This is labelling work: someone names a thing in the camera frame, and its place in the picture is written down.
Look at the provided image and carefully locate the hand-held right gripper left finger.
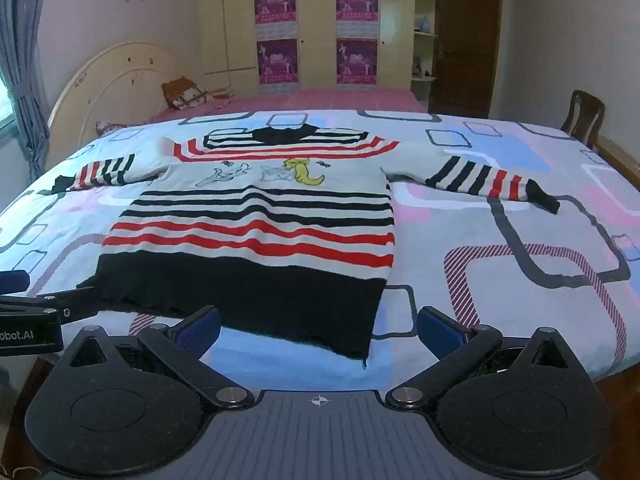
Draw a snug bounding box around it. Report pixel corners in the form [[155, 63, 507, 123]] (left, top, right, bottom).
[[60, 305, 256, 409]]

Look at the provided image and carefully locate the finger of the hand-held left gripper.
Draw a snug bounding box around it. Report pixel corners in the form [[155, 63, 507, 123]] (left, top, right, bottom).
[[0, 286, 99, 322], [0, 270, 30, 295]]

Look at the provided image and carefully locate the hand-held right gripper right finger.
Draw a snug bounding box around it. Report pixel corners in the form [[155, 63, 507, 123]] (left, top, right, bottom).
[[385, 306, 581, 409]]

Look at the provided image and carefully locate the patterned bed blanket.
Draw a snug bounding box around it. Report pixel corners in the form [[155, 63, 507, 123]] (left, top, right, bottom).
[[0, 109, 640, 396]]

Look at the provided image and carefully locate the flat patterned pillow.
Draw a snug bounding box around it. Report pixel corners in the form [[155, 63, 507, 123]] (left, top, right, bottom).
[[95, 120, 132, 137]]

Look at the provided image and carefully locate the cream bed headboard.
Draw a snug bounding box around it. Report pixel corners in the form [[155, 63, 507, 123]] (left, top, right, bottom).
[[47, 41, 201, 137]]

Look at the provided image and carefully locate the grey curtain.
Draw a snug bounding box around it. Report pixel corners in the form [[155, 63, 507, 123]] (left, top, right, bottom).
[[0, 0, 54, 181]]

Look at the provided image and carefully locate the orange patterned pillow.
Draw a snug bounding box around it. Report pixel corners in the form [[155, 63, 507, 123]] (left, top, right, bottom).
[[161, 76, 209, 110]]

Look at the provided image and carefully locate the wooden chair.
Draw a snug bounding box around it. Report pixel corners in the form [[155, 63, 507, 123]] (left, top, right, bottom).
[[560, 90, 606, 149]]

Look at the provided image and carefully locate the pink bed sheet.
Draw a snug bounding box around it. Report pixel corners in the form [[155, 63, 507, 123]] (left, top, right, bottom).
[[150, 87, 431, 124]]

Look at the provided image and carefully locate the dark wooden door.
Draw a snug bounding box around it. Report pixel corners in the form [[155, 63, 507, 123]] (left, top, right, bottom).
[[429, 0, 504, 120]]

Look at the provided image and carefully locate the cream wardrobe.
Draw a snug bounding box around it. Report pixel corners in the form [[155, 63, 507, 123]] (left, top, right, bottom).
[[195, 0, 417, 97]]

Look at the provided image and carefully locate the wooden bed frame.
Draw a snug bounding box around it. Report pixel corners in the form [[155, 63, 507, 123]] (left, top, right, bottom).
[[592, 135, 640, 184]]

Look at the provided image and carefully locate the purple wall poster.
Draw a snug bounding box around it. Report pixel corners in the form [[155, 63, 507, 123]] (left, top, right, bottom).
[[335, 0, 379, 40], [253, 0, 297, 40], [336, 38, 380, 92], [256, 39, 300, 95]]

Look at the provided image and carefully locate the cream wall shelf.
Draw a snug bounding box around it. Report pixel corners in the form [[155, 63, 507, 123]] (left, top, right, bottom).
[[412, 0, 442, 112]]

